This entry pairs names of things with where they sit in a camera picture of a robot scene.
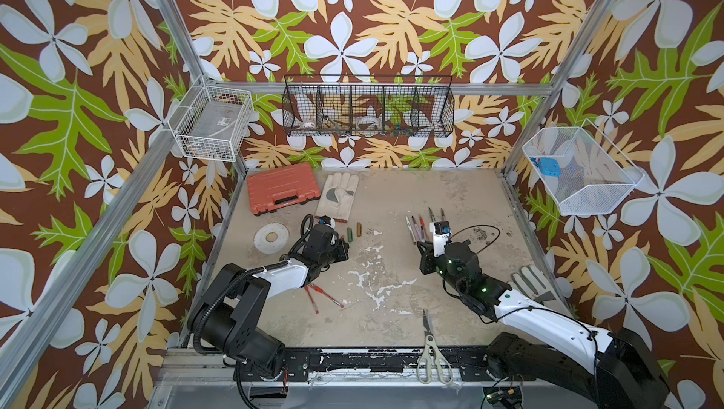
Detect white tape roll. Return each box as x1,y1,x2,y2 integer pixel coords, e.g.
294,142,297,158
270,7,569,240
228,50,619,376
254,223,290,255

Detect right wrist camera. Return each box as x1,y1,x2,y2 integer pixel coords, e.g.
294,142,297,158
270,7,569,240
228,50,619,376
430,220,451,257

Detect black wire basket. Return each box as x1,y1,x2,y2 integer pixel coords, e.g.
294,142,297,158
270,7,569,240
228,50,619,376
280,74,456,137

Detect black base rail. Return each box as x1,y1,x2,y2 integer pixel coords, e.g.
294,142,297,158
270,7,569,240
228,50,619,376
234,345,537,383

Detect white-handled scissors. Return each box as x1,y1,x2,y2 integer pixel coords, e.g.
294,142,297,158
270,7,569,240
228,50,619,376
416,309,454,386

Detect brown white marker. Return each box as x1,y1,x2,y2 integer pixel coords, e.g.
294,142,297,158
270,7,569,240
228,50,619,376
403,216,418,245

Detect red plastic tool case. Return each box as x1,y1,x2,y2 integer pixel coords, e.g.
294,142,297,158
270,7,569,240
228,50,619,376
246,163,321,216

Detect beige work glove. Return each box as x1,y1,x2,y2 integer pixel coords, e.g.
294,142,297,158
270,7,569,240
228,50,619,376
315,172,359,222

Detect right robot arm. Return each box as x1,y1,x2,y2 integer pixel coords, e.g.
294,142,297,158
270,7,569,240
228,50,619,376
417,240,670,408

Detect white wire basket left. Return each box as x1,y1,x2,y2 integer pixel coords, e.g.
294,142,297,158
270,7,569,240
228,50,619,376
169,77,255,162

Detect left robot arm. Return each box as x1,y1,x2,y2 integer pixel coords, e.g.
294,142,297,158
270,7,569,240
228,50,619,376
188,215,350,378

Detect white mesh basket right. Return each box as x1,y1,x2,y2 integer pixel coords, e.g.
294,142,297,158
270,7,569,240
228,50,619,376
522,121,644,217

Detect pink pen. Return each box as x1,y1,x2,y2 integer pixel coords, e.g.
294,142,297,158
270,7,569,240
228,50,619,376
410,216,424,242

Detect blue object in basket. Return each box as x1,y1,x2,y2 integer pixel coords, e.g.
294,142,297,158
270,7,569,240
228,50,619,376
537,157,562,178

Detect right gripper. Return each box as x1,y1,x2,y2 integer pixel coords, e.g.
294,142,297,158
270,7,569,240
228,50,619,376
415,239,468,298

